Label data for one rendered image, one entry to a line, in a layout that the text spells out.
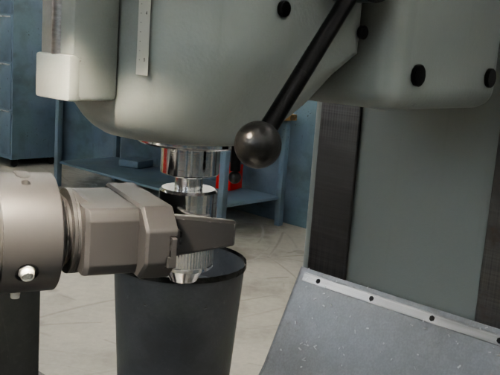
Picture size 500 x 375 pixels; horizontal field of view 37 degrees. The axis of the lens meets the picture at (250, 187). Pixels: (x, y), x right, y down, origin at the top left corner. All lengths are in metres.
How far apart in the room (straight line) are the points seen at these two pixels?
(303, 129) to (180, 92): 5.39
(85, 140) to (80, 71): 7.48
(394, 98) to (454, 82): 0.09
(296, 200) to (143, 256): 5.44
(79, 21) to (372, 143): 0.52
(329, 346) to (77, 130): 7.22
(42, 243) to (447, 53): 0.37
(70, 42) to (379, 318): 0.57
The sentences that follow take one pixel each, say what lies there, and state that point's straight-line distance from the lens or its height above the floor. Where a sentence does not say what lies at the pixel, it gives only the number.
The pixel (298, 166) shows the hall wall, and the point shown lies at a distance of 5.93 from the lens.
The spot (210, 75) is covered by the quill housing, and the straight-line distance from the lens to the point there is 0.50.
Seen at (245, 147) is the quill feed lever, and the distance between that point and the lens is 0.46.
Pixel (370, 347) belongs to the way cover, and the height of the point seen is 1.04.
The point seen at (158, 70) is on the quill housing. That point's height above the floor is 1.36.
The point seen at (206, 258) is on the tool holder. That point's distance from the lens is 0.61.
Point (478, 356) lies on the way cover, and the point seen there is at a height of 1.07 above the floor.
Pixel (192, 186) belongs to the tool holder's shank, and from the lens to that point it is 0.60.
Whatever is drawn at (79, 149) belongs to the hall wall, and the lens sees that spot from 8.08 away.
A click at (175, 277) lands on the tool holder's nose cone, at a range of 0.62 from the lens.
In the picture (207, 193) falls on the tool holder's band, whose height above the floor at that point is 1.27.
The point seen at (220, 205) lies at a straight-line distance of 5.43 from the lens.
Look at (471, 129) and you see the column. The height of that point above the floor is 1.31.
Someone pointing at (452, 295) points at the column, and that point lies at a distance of 0.91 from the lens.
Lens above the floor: 1.39
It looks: 11 degrees down
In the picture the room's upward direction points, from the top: 4 degrees clockwise
